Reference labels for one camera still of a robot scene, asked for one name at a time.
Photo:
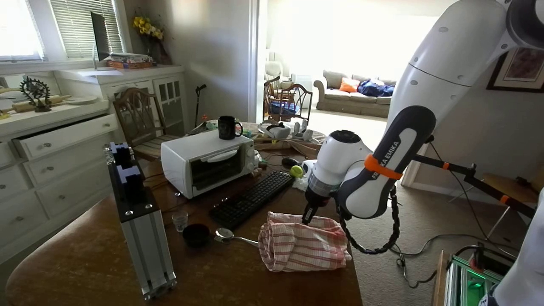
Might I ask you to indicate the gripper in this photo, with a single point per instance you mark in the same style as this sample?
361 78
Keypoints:
319 199

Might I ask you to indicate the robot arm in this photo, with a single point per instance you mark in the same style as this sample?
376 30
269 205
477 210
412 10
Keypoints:
450 55

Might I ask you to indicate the red striped white towel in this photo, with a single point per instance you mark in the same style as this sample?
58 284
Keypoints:
297 246

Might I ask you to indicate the yellow tennis ball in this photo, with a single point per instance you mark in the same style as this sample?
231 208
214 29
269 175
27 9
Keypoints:
296 171

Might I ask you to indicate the black computer mouse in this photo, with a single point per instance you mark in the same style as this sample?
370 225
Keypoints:
290 162

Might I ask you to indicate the black keyboard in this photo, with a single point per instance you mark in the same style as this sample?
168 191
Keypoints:
250 199

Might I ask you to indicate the pair of white hand controllers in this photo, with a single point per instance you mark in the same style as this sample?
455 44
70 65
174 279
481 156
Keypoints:
303 131

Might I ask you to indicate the white headset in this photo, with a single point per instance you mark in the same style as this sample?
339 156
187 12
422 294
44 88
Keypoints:
275 131

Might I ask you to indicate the beige sofa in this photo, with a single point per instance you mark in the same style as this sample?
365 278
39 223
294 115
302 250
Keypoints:
335 100

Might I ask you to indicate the group of dark wooden chairs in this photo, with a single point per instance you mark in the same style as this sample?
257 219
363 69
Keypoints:
293 102

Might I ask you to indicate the metal spoon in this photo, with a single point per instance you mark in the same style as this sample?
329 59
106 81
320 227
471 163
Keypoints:
224 233

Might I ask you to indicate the toaster oven door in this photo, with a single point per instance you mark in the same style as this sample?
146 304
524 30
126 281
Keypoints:
216 170

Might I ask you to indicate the black mug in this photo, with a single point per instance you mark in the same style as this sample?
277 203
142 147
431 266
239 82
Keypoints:
226 127

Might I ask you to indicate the orange cushion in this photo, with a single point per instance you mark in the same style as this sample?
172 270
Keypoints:
349 85

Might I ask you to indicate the blue cloth heap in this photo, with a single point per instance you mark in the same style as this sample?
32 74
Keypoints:
376 88

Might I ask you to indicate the small black bowl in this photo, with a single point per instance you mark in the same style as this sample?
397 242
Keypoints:
196 236

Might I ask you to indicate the white toaster oven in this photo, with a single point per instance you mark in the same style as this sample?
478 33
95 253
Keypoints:
191 148

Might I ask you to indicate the clear shot glass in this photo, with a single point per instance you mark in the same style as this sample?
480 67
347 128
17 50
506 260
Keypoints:
180 221

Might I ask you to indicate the black walking cane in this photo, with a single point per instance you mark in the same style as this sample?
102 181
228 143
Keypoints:
198 102

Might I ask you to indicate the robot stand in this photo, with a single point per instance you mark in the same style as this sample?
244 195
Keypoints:
461 280

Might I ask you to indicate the wooden stool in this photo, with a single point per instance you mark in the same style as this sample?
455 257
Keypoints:
510 187

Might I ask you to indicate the wooden chair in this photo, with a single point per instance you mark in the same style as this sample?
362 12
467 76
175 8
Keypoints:
136 114

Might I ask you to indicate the stack of books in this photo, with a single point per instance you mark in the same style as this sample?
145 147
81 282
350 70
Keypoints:
129 60

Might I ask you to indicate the framed picture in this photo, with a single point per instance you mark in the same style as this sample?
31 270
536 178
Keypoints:
520 70

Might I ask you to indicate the yellow flowers in vase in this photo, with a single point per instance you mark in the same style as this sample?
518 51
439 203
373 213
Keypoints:
146 29

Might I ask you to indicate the white sideboard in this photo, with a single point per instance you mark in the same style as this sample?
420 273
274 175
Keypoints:
63 170

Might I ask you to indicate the white plate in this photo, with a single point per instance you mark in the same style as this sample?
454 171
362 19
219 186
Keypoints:
80 100

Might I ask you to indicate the black monitor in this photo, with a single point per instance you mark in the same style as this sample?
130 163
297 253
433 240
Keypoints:
100 36

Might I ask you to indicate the window with blinds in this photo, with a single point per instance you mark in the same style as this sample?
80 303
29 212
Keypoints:
80 25

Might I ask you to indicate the black metal statue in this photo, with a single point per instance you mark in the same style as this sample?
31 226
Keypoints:
35 91

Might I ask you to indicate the wooden rolling pin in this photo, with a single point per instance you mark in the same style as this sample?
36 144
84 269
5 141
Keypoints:
25 106

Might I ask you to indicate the aluminium profile post with blocks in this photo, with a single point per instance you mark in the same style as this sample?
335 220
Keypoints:
142 229

